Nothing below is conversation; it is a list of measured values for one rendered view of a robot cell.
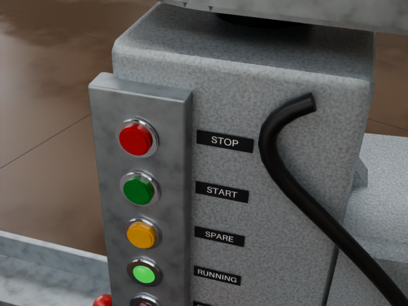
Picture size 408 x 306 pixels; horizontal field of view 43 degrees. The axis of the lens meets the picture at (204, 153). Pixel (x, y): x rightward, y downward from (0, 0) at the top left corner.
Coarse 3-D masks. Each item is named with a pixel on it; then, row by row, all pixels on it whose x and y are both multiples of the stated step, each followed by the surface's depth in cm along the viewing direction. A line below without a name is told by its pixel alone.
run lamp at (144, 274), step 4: (136, 268) 49; (140, 268) 49; (144, 268) 49; (148, 268) 49; (136, 272) 49; (140, 272) 49; (144, 272) 49; (148, 272) 49; (152, 272) 49; (136, 276) 49; (140, 276) 49; (144, 276) 49; (148, 276) 49; (152, 276) 49; (140, 280) 50; (144, 280) 49; (148, 280) 49; (152, 280) 49
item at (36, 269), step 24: (0, 240) 82; (24, 240) 81; (0, 264) 83; (24, 264) 83; (48, 264) 82; (72, 264) 81; (96, 264) 79; (0, 288) 79; (24, 288) 79; (48, 288) 79; (72, 288) 79; (96, 288) 79
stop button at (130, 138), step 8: (128, 128) 40; (136, 128) 40; (120, 136) 41; (128, 136) 40; (136, 136) 40; (144, 136) 40; (128, 144) 41; (136, 144) 40; (144, 144) 40; (136, 152) 41; (144, 152) 41
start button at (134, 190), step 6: (132, 180) 43; (138, 180) 43; (126, 186) 43; (132, 186) 43; (138, 186) 43; (144, 186) 43; (150, 186) 43; (126, 192) 44; (132, 192) 43; (138, 192) 43; (144, 192) 43; (150, 192) 43; (132, 198) 44; (138, 198) 43; (144, 198) 43; (150, 198) 43; (138, 204) 44; (144, 204) 44
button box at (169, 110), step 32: (96, 96) 40; (128, 96) 39; (160, 96) 38; (96, 128) 42; (160, 128) 40; (96, 160) 44; (128, 160) 43; (160, 160) 42; (160, 192) 44; (160, 224) 46; (128, 256) 49; (160, 256) 48; (128, 288) 52; (160, 288) 50
